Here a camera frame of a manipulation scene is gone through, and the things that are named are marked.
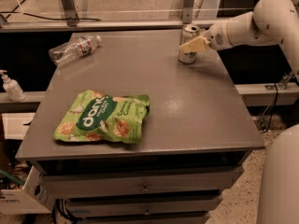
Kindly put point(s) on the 7up soda can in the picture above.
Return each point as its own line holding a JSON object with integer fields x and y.
{"x": 185, "y": 54}

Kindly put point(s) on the white cardboard box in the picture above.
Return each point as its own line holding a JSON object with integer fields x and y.
{"x": 31, "y": 198}

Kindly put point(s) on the white pump dispenser bottle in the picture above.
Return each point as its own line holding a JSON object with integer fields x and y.
{"x": 12, "y": 87}

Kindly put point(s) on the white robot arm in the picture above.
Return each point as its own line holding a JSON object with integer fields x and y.
{"x": 271, "y": 22}

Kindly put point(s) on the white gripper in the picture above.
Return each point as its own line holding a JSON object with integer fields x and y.
{"x": 217, "y": 35}

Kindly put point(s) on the green rice chip bag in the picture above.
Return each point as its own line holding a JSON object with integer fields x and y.
{"x": 95, "y": 116}

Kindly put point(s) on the clear plastic water bottle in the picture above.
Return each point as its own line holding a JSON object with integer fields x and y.
{"x": 74, "y": 49}

